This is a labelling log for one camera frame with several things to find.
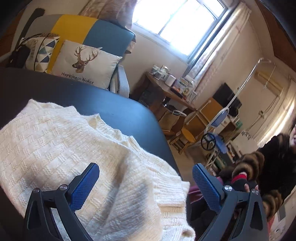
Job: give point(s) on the black handbag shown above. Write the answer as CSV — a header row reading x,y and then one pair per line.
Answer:
x,y
19,55

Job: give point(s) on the person's left forearm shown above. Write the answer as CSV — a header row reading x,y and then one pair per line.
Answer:
x,y
249,162

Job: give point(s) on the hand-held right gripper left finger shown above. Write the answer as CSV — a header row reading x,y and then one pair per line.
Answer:
x,y
85,185

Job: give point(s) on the yellow round stool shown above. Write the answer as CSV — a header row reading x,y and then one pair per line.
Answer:
x,y
188,135

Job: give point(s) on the person's body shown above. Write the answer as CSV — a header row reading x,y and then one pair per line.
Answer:
x,y
275,166

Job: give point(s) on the brown patterned curtain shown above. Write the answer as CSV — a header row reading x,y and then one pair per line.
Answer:
x,y
108,11

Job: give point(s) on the white canister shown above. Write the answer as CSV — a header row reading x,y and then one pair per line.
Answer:
x,y
170,80

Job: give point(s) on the black steering wheel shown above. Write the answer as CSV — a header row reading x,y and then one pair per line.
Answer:
x,y
208,141

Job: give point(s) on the window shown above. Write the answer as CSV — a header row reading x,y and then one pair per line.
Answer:
x,y
185,23

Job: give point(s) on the yellow wooden cabinet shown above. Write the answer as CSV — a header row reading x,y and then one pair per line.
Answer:
x,y
208,111

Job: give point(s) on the cream knit sweater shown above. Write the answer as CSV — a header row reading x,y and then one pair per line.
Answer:
x,y
69,143

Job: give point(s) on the deer print pillow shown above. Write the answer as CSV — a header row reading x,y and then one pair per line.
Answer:
x,y
92,71

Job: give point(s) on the grey yellow blue sofa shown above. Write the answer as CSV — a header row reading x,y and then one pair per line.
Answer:
x,y
108,32

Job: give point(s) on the wooden side desk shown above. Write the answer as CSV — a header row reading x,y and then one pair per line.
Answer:
x,y
161,89

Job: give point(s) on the black monitor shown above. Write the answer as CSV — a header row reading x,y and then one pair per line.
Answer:
x,y
225,95

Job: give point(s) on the white metal pole rack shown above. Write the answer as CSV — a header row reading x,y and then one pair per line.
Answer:
x,y
249,76

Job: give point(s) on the pale sheer curtain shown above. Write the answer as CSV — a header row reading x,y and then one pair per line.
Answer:
x,y
222,46

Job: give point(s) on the blue backed metal chair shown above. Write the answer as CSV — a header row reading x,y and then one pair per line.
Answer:
x,y
218,120

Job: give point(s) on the triangle pattern pillow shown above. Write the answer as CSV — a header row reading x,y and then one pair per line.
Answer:
x,y
44,51

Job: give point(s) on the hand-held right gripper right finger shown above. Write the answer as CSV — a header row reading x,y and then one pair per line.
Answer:
x,y
205,185

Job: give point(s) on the person's left hand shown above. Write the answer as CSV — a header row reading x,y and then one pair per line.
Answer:
x,y
239,183

